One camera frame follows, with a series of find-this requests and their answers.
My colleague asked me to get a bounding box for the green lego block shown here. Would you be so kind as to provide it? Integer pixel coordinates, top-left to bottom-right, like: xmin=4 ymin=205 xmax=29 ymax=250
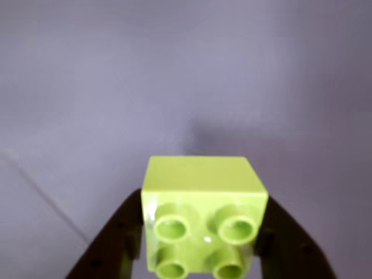
xmin=141 ymin=155 xmax=269 ymax=279

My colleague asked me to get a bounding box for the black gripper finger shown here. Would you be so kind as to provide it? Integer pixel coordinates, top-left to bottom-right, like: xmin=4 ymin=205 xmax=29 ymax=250
xmin=65 ymin=188 xmax=146 ymax=279
xmin=255 ymin=196 xmax=339 ymax=279

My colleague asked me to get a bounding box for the grey table mat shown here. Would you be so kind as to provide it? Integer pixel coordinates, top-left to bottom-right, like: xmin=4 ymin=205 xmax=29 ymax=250
xmin=0 ymin=153 xmax=88 ymax=279
xmin=0 ymin=0 xmax=372 ymax=279

